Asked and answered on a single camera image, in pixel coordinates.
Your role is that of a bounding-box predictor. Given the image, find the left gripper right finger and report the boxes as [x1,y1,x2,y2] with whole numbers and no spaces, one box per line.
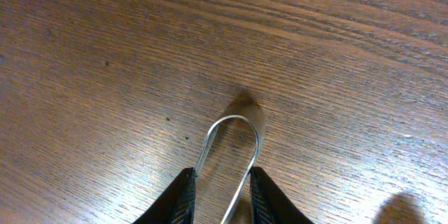
[250,167,313,224]

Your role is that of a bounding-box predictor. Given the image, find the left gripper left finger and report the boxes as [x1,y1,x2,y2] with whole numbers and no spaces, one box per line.
[134,167,197,224]

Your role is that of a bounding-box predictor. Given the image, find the steel serrated tongs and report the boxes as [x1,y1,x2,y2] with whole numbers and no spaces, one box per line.
[194,115,257,223]

